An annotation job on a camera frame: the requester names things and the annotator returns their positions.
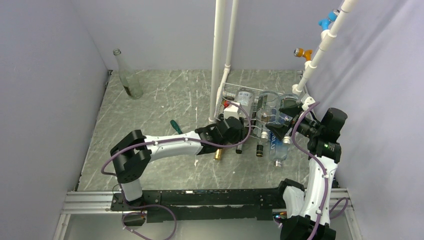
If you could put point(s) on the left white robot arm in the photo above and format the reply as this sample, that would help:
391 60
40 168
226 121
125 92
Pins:
132 154

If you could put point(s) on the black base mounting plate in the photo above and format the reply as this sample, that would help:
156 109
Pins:
212 204

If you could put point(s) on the clear bottle white label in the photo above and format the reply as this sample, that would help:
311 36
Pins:
246 100

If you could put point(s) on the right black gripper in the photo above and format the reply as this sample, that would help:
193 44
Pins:
281 130

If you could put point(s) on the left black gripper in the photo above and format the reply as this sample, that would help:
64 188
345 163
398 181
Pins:
238 136

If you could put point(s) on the blue labelled water bottle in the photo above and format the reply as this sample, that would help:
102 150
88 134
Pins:
278 149

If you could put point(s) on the dark bottle gold foil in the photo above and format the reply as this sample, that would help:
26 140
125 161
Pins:
218 155

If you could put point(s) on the dark bottle grey foil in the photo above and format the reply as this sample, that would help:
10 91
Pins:
239 149

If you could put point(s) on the dark bottle black cap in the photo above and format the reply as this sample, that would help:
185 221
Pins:
259 150

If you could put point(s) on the green handled screwdriver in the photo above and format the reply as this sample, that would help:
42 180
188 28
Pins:
176 127

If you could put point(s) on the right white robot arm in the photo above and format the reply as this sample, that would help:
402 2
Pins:
308 209

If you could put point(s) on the clear bottle silver cap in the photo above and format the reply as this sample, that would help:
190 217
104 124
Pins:
266 110

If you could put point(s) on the orange pipe nozzle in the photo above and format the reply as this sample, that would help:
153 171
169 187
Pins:
301 53

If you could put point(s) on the white wire wine rack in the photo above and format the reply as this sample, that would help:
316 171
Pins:
228 94

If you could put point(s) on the aluminium frame rail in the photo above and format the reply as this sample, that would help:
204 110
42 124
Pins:
100 202

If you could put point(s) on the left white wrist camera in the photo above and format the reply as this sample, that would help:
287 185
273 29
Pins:
232 110

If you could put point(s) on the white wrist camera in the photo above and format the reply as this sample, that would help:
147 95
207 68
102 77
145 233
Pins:
306 101
232 110

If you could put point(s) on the blue pipe nozzle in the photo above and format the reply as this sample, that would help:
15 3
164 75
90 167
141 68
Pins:
331 18

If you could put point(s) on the clear bottle dark green label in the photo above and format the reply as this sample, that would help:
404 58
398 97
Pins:
289 97

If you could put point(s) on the thick white vertical pipe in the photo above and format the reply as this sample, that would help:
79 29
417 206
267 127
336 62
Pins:
220 7

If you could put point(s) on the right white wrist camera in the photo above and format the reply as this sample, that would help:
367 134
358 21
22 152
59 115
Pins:
306 101

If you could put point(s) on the slanted white pipe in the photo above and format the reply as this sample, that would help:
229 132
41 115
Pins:
327 38

